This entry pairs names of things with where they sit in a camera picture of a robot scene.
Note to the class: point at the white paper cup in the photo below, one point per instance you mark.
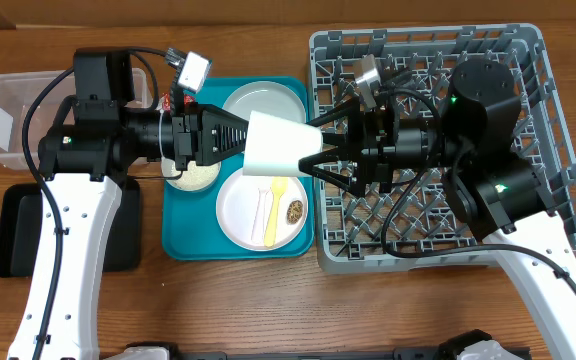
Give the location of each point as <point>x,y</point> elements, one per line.
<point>274,146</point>

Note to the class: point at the teal plastic tray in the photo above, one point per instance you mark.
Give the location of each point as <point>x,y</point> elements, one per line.
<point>190,230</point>

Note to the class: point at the yellow plastic spoon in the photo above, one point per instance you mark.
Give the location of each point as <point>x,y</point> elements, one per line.
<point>278,189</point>

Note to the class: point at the red candy wrapper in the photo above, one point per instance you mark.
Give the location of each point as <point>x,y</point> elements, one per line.
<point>165,101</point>

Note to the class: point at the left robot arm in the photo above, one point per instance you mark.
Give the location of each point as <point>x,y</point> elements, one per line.
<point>81,166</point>

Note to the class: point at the brown food scrap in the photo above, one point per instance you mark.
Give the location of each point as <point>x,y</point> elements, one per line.
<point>295,212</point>

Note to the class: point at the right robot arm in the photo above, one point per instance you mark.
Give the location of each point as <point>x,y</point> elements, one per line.
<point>508,208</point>

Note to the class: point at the black plastic bin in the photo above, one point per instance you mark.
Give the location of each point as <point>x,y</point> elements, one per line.
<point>20,227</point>

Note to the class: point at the pink round plate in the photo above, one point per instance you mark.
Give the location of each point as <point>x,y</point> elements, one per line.
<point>236,207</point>

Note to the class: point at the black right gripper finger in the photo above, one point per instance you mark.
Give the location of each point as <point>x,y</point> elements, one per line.
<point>348,110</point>
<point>310,165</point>

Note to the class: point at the clear plastic bin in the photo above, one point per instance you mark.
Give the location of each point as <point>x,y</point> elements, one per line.
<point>17,93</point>

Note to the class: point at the grey round plate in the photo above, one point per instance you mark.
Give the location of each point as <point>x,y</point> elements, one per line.
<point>266,97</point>

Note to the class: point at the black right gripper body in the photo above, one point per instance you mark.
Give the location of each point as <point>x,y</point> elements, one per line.
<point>381,149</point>

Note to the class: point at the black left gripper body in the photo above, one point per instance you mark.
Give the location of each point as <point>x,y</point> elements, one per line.
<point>187,138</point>

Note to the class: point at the pink plastic fork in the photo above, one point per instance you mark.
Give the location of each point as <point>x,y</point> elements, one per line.
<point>259,219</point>

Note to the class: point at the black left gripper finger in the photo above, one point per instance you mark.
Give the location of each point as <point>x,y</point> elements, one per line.
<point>213,116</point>
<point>222,144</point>

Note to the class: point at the grey dishwasher rack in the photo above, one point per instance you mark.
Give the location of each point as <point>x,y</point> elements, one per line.
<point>408,229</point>

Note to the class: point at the grey bowl of rice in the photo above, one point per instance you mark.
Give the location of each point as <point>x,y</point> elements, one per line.
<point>193,179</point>

